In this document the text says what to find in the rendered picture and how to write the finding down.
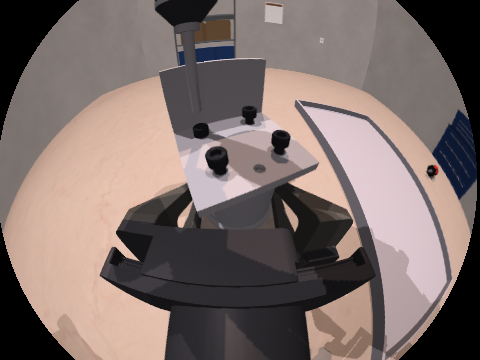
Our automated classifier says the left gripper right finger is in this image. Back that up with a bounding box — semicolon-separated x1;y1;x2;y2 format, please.
271;182;353;258

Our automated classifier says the black socket head screw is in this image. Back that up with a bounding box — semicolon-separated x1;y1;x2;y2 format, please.
193;123;209;139
242;106;257;125
205;146;229;176
271;130;291;155

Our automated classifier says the dark blue electric screwdriver barrel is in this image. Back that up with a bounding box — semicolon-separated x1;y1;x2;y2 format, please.
154;0;218;113

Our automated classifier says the red screwdriver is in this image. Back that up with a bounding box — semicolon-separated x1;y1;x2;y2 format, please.
427;165;438;177

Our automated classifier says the grey l-shaped bracket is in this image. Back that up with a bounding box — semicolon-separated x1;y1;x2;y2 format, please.
159;58;320;218

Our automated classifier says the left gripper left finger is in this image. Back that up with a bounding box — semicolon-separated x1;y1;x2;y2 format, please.
123;183;202;229

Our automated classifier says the shallow grey rectangular tray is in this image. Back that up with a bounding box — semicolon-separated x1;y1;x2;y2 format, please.
295;99;453;360

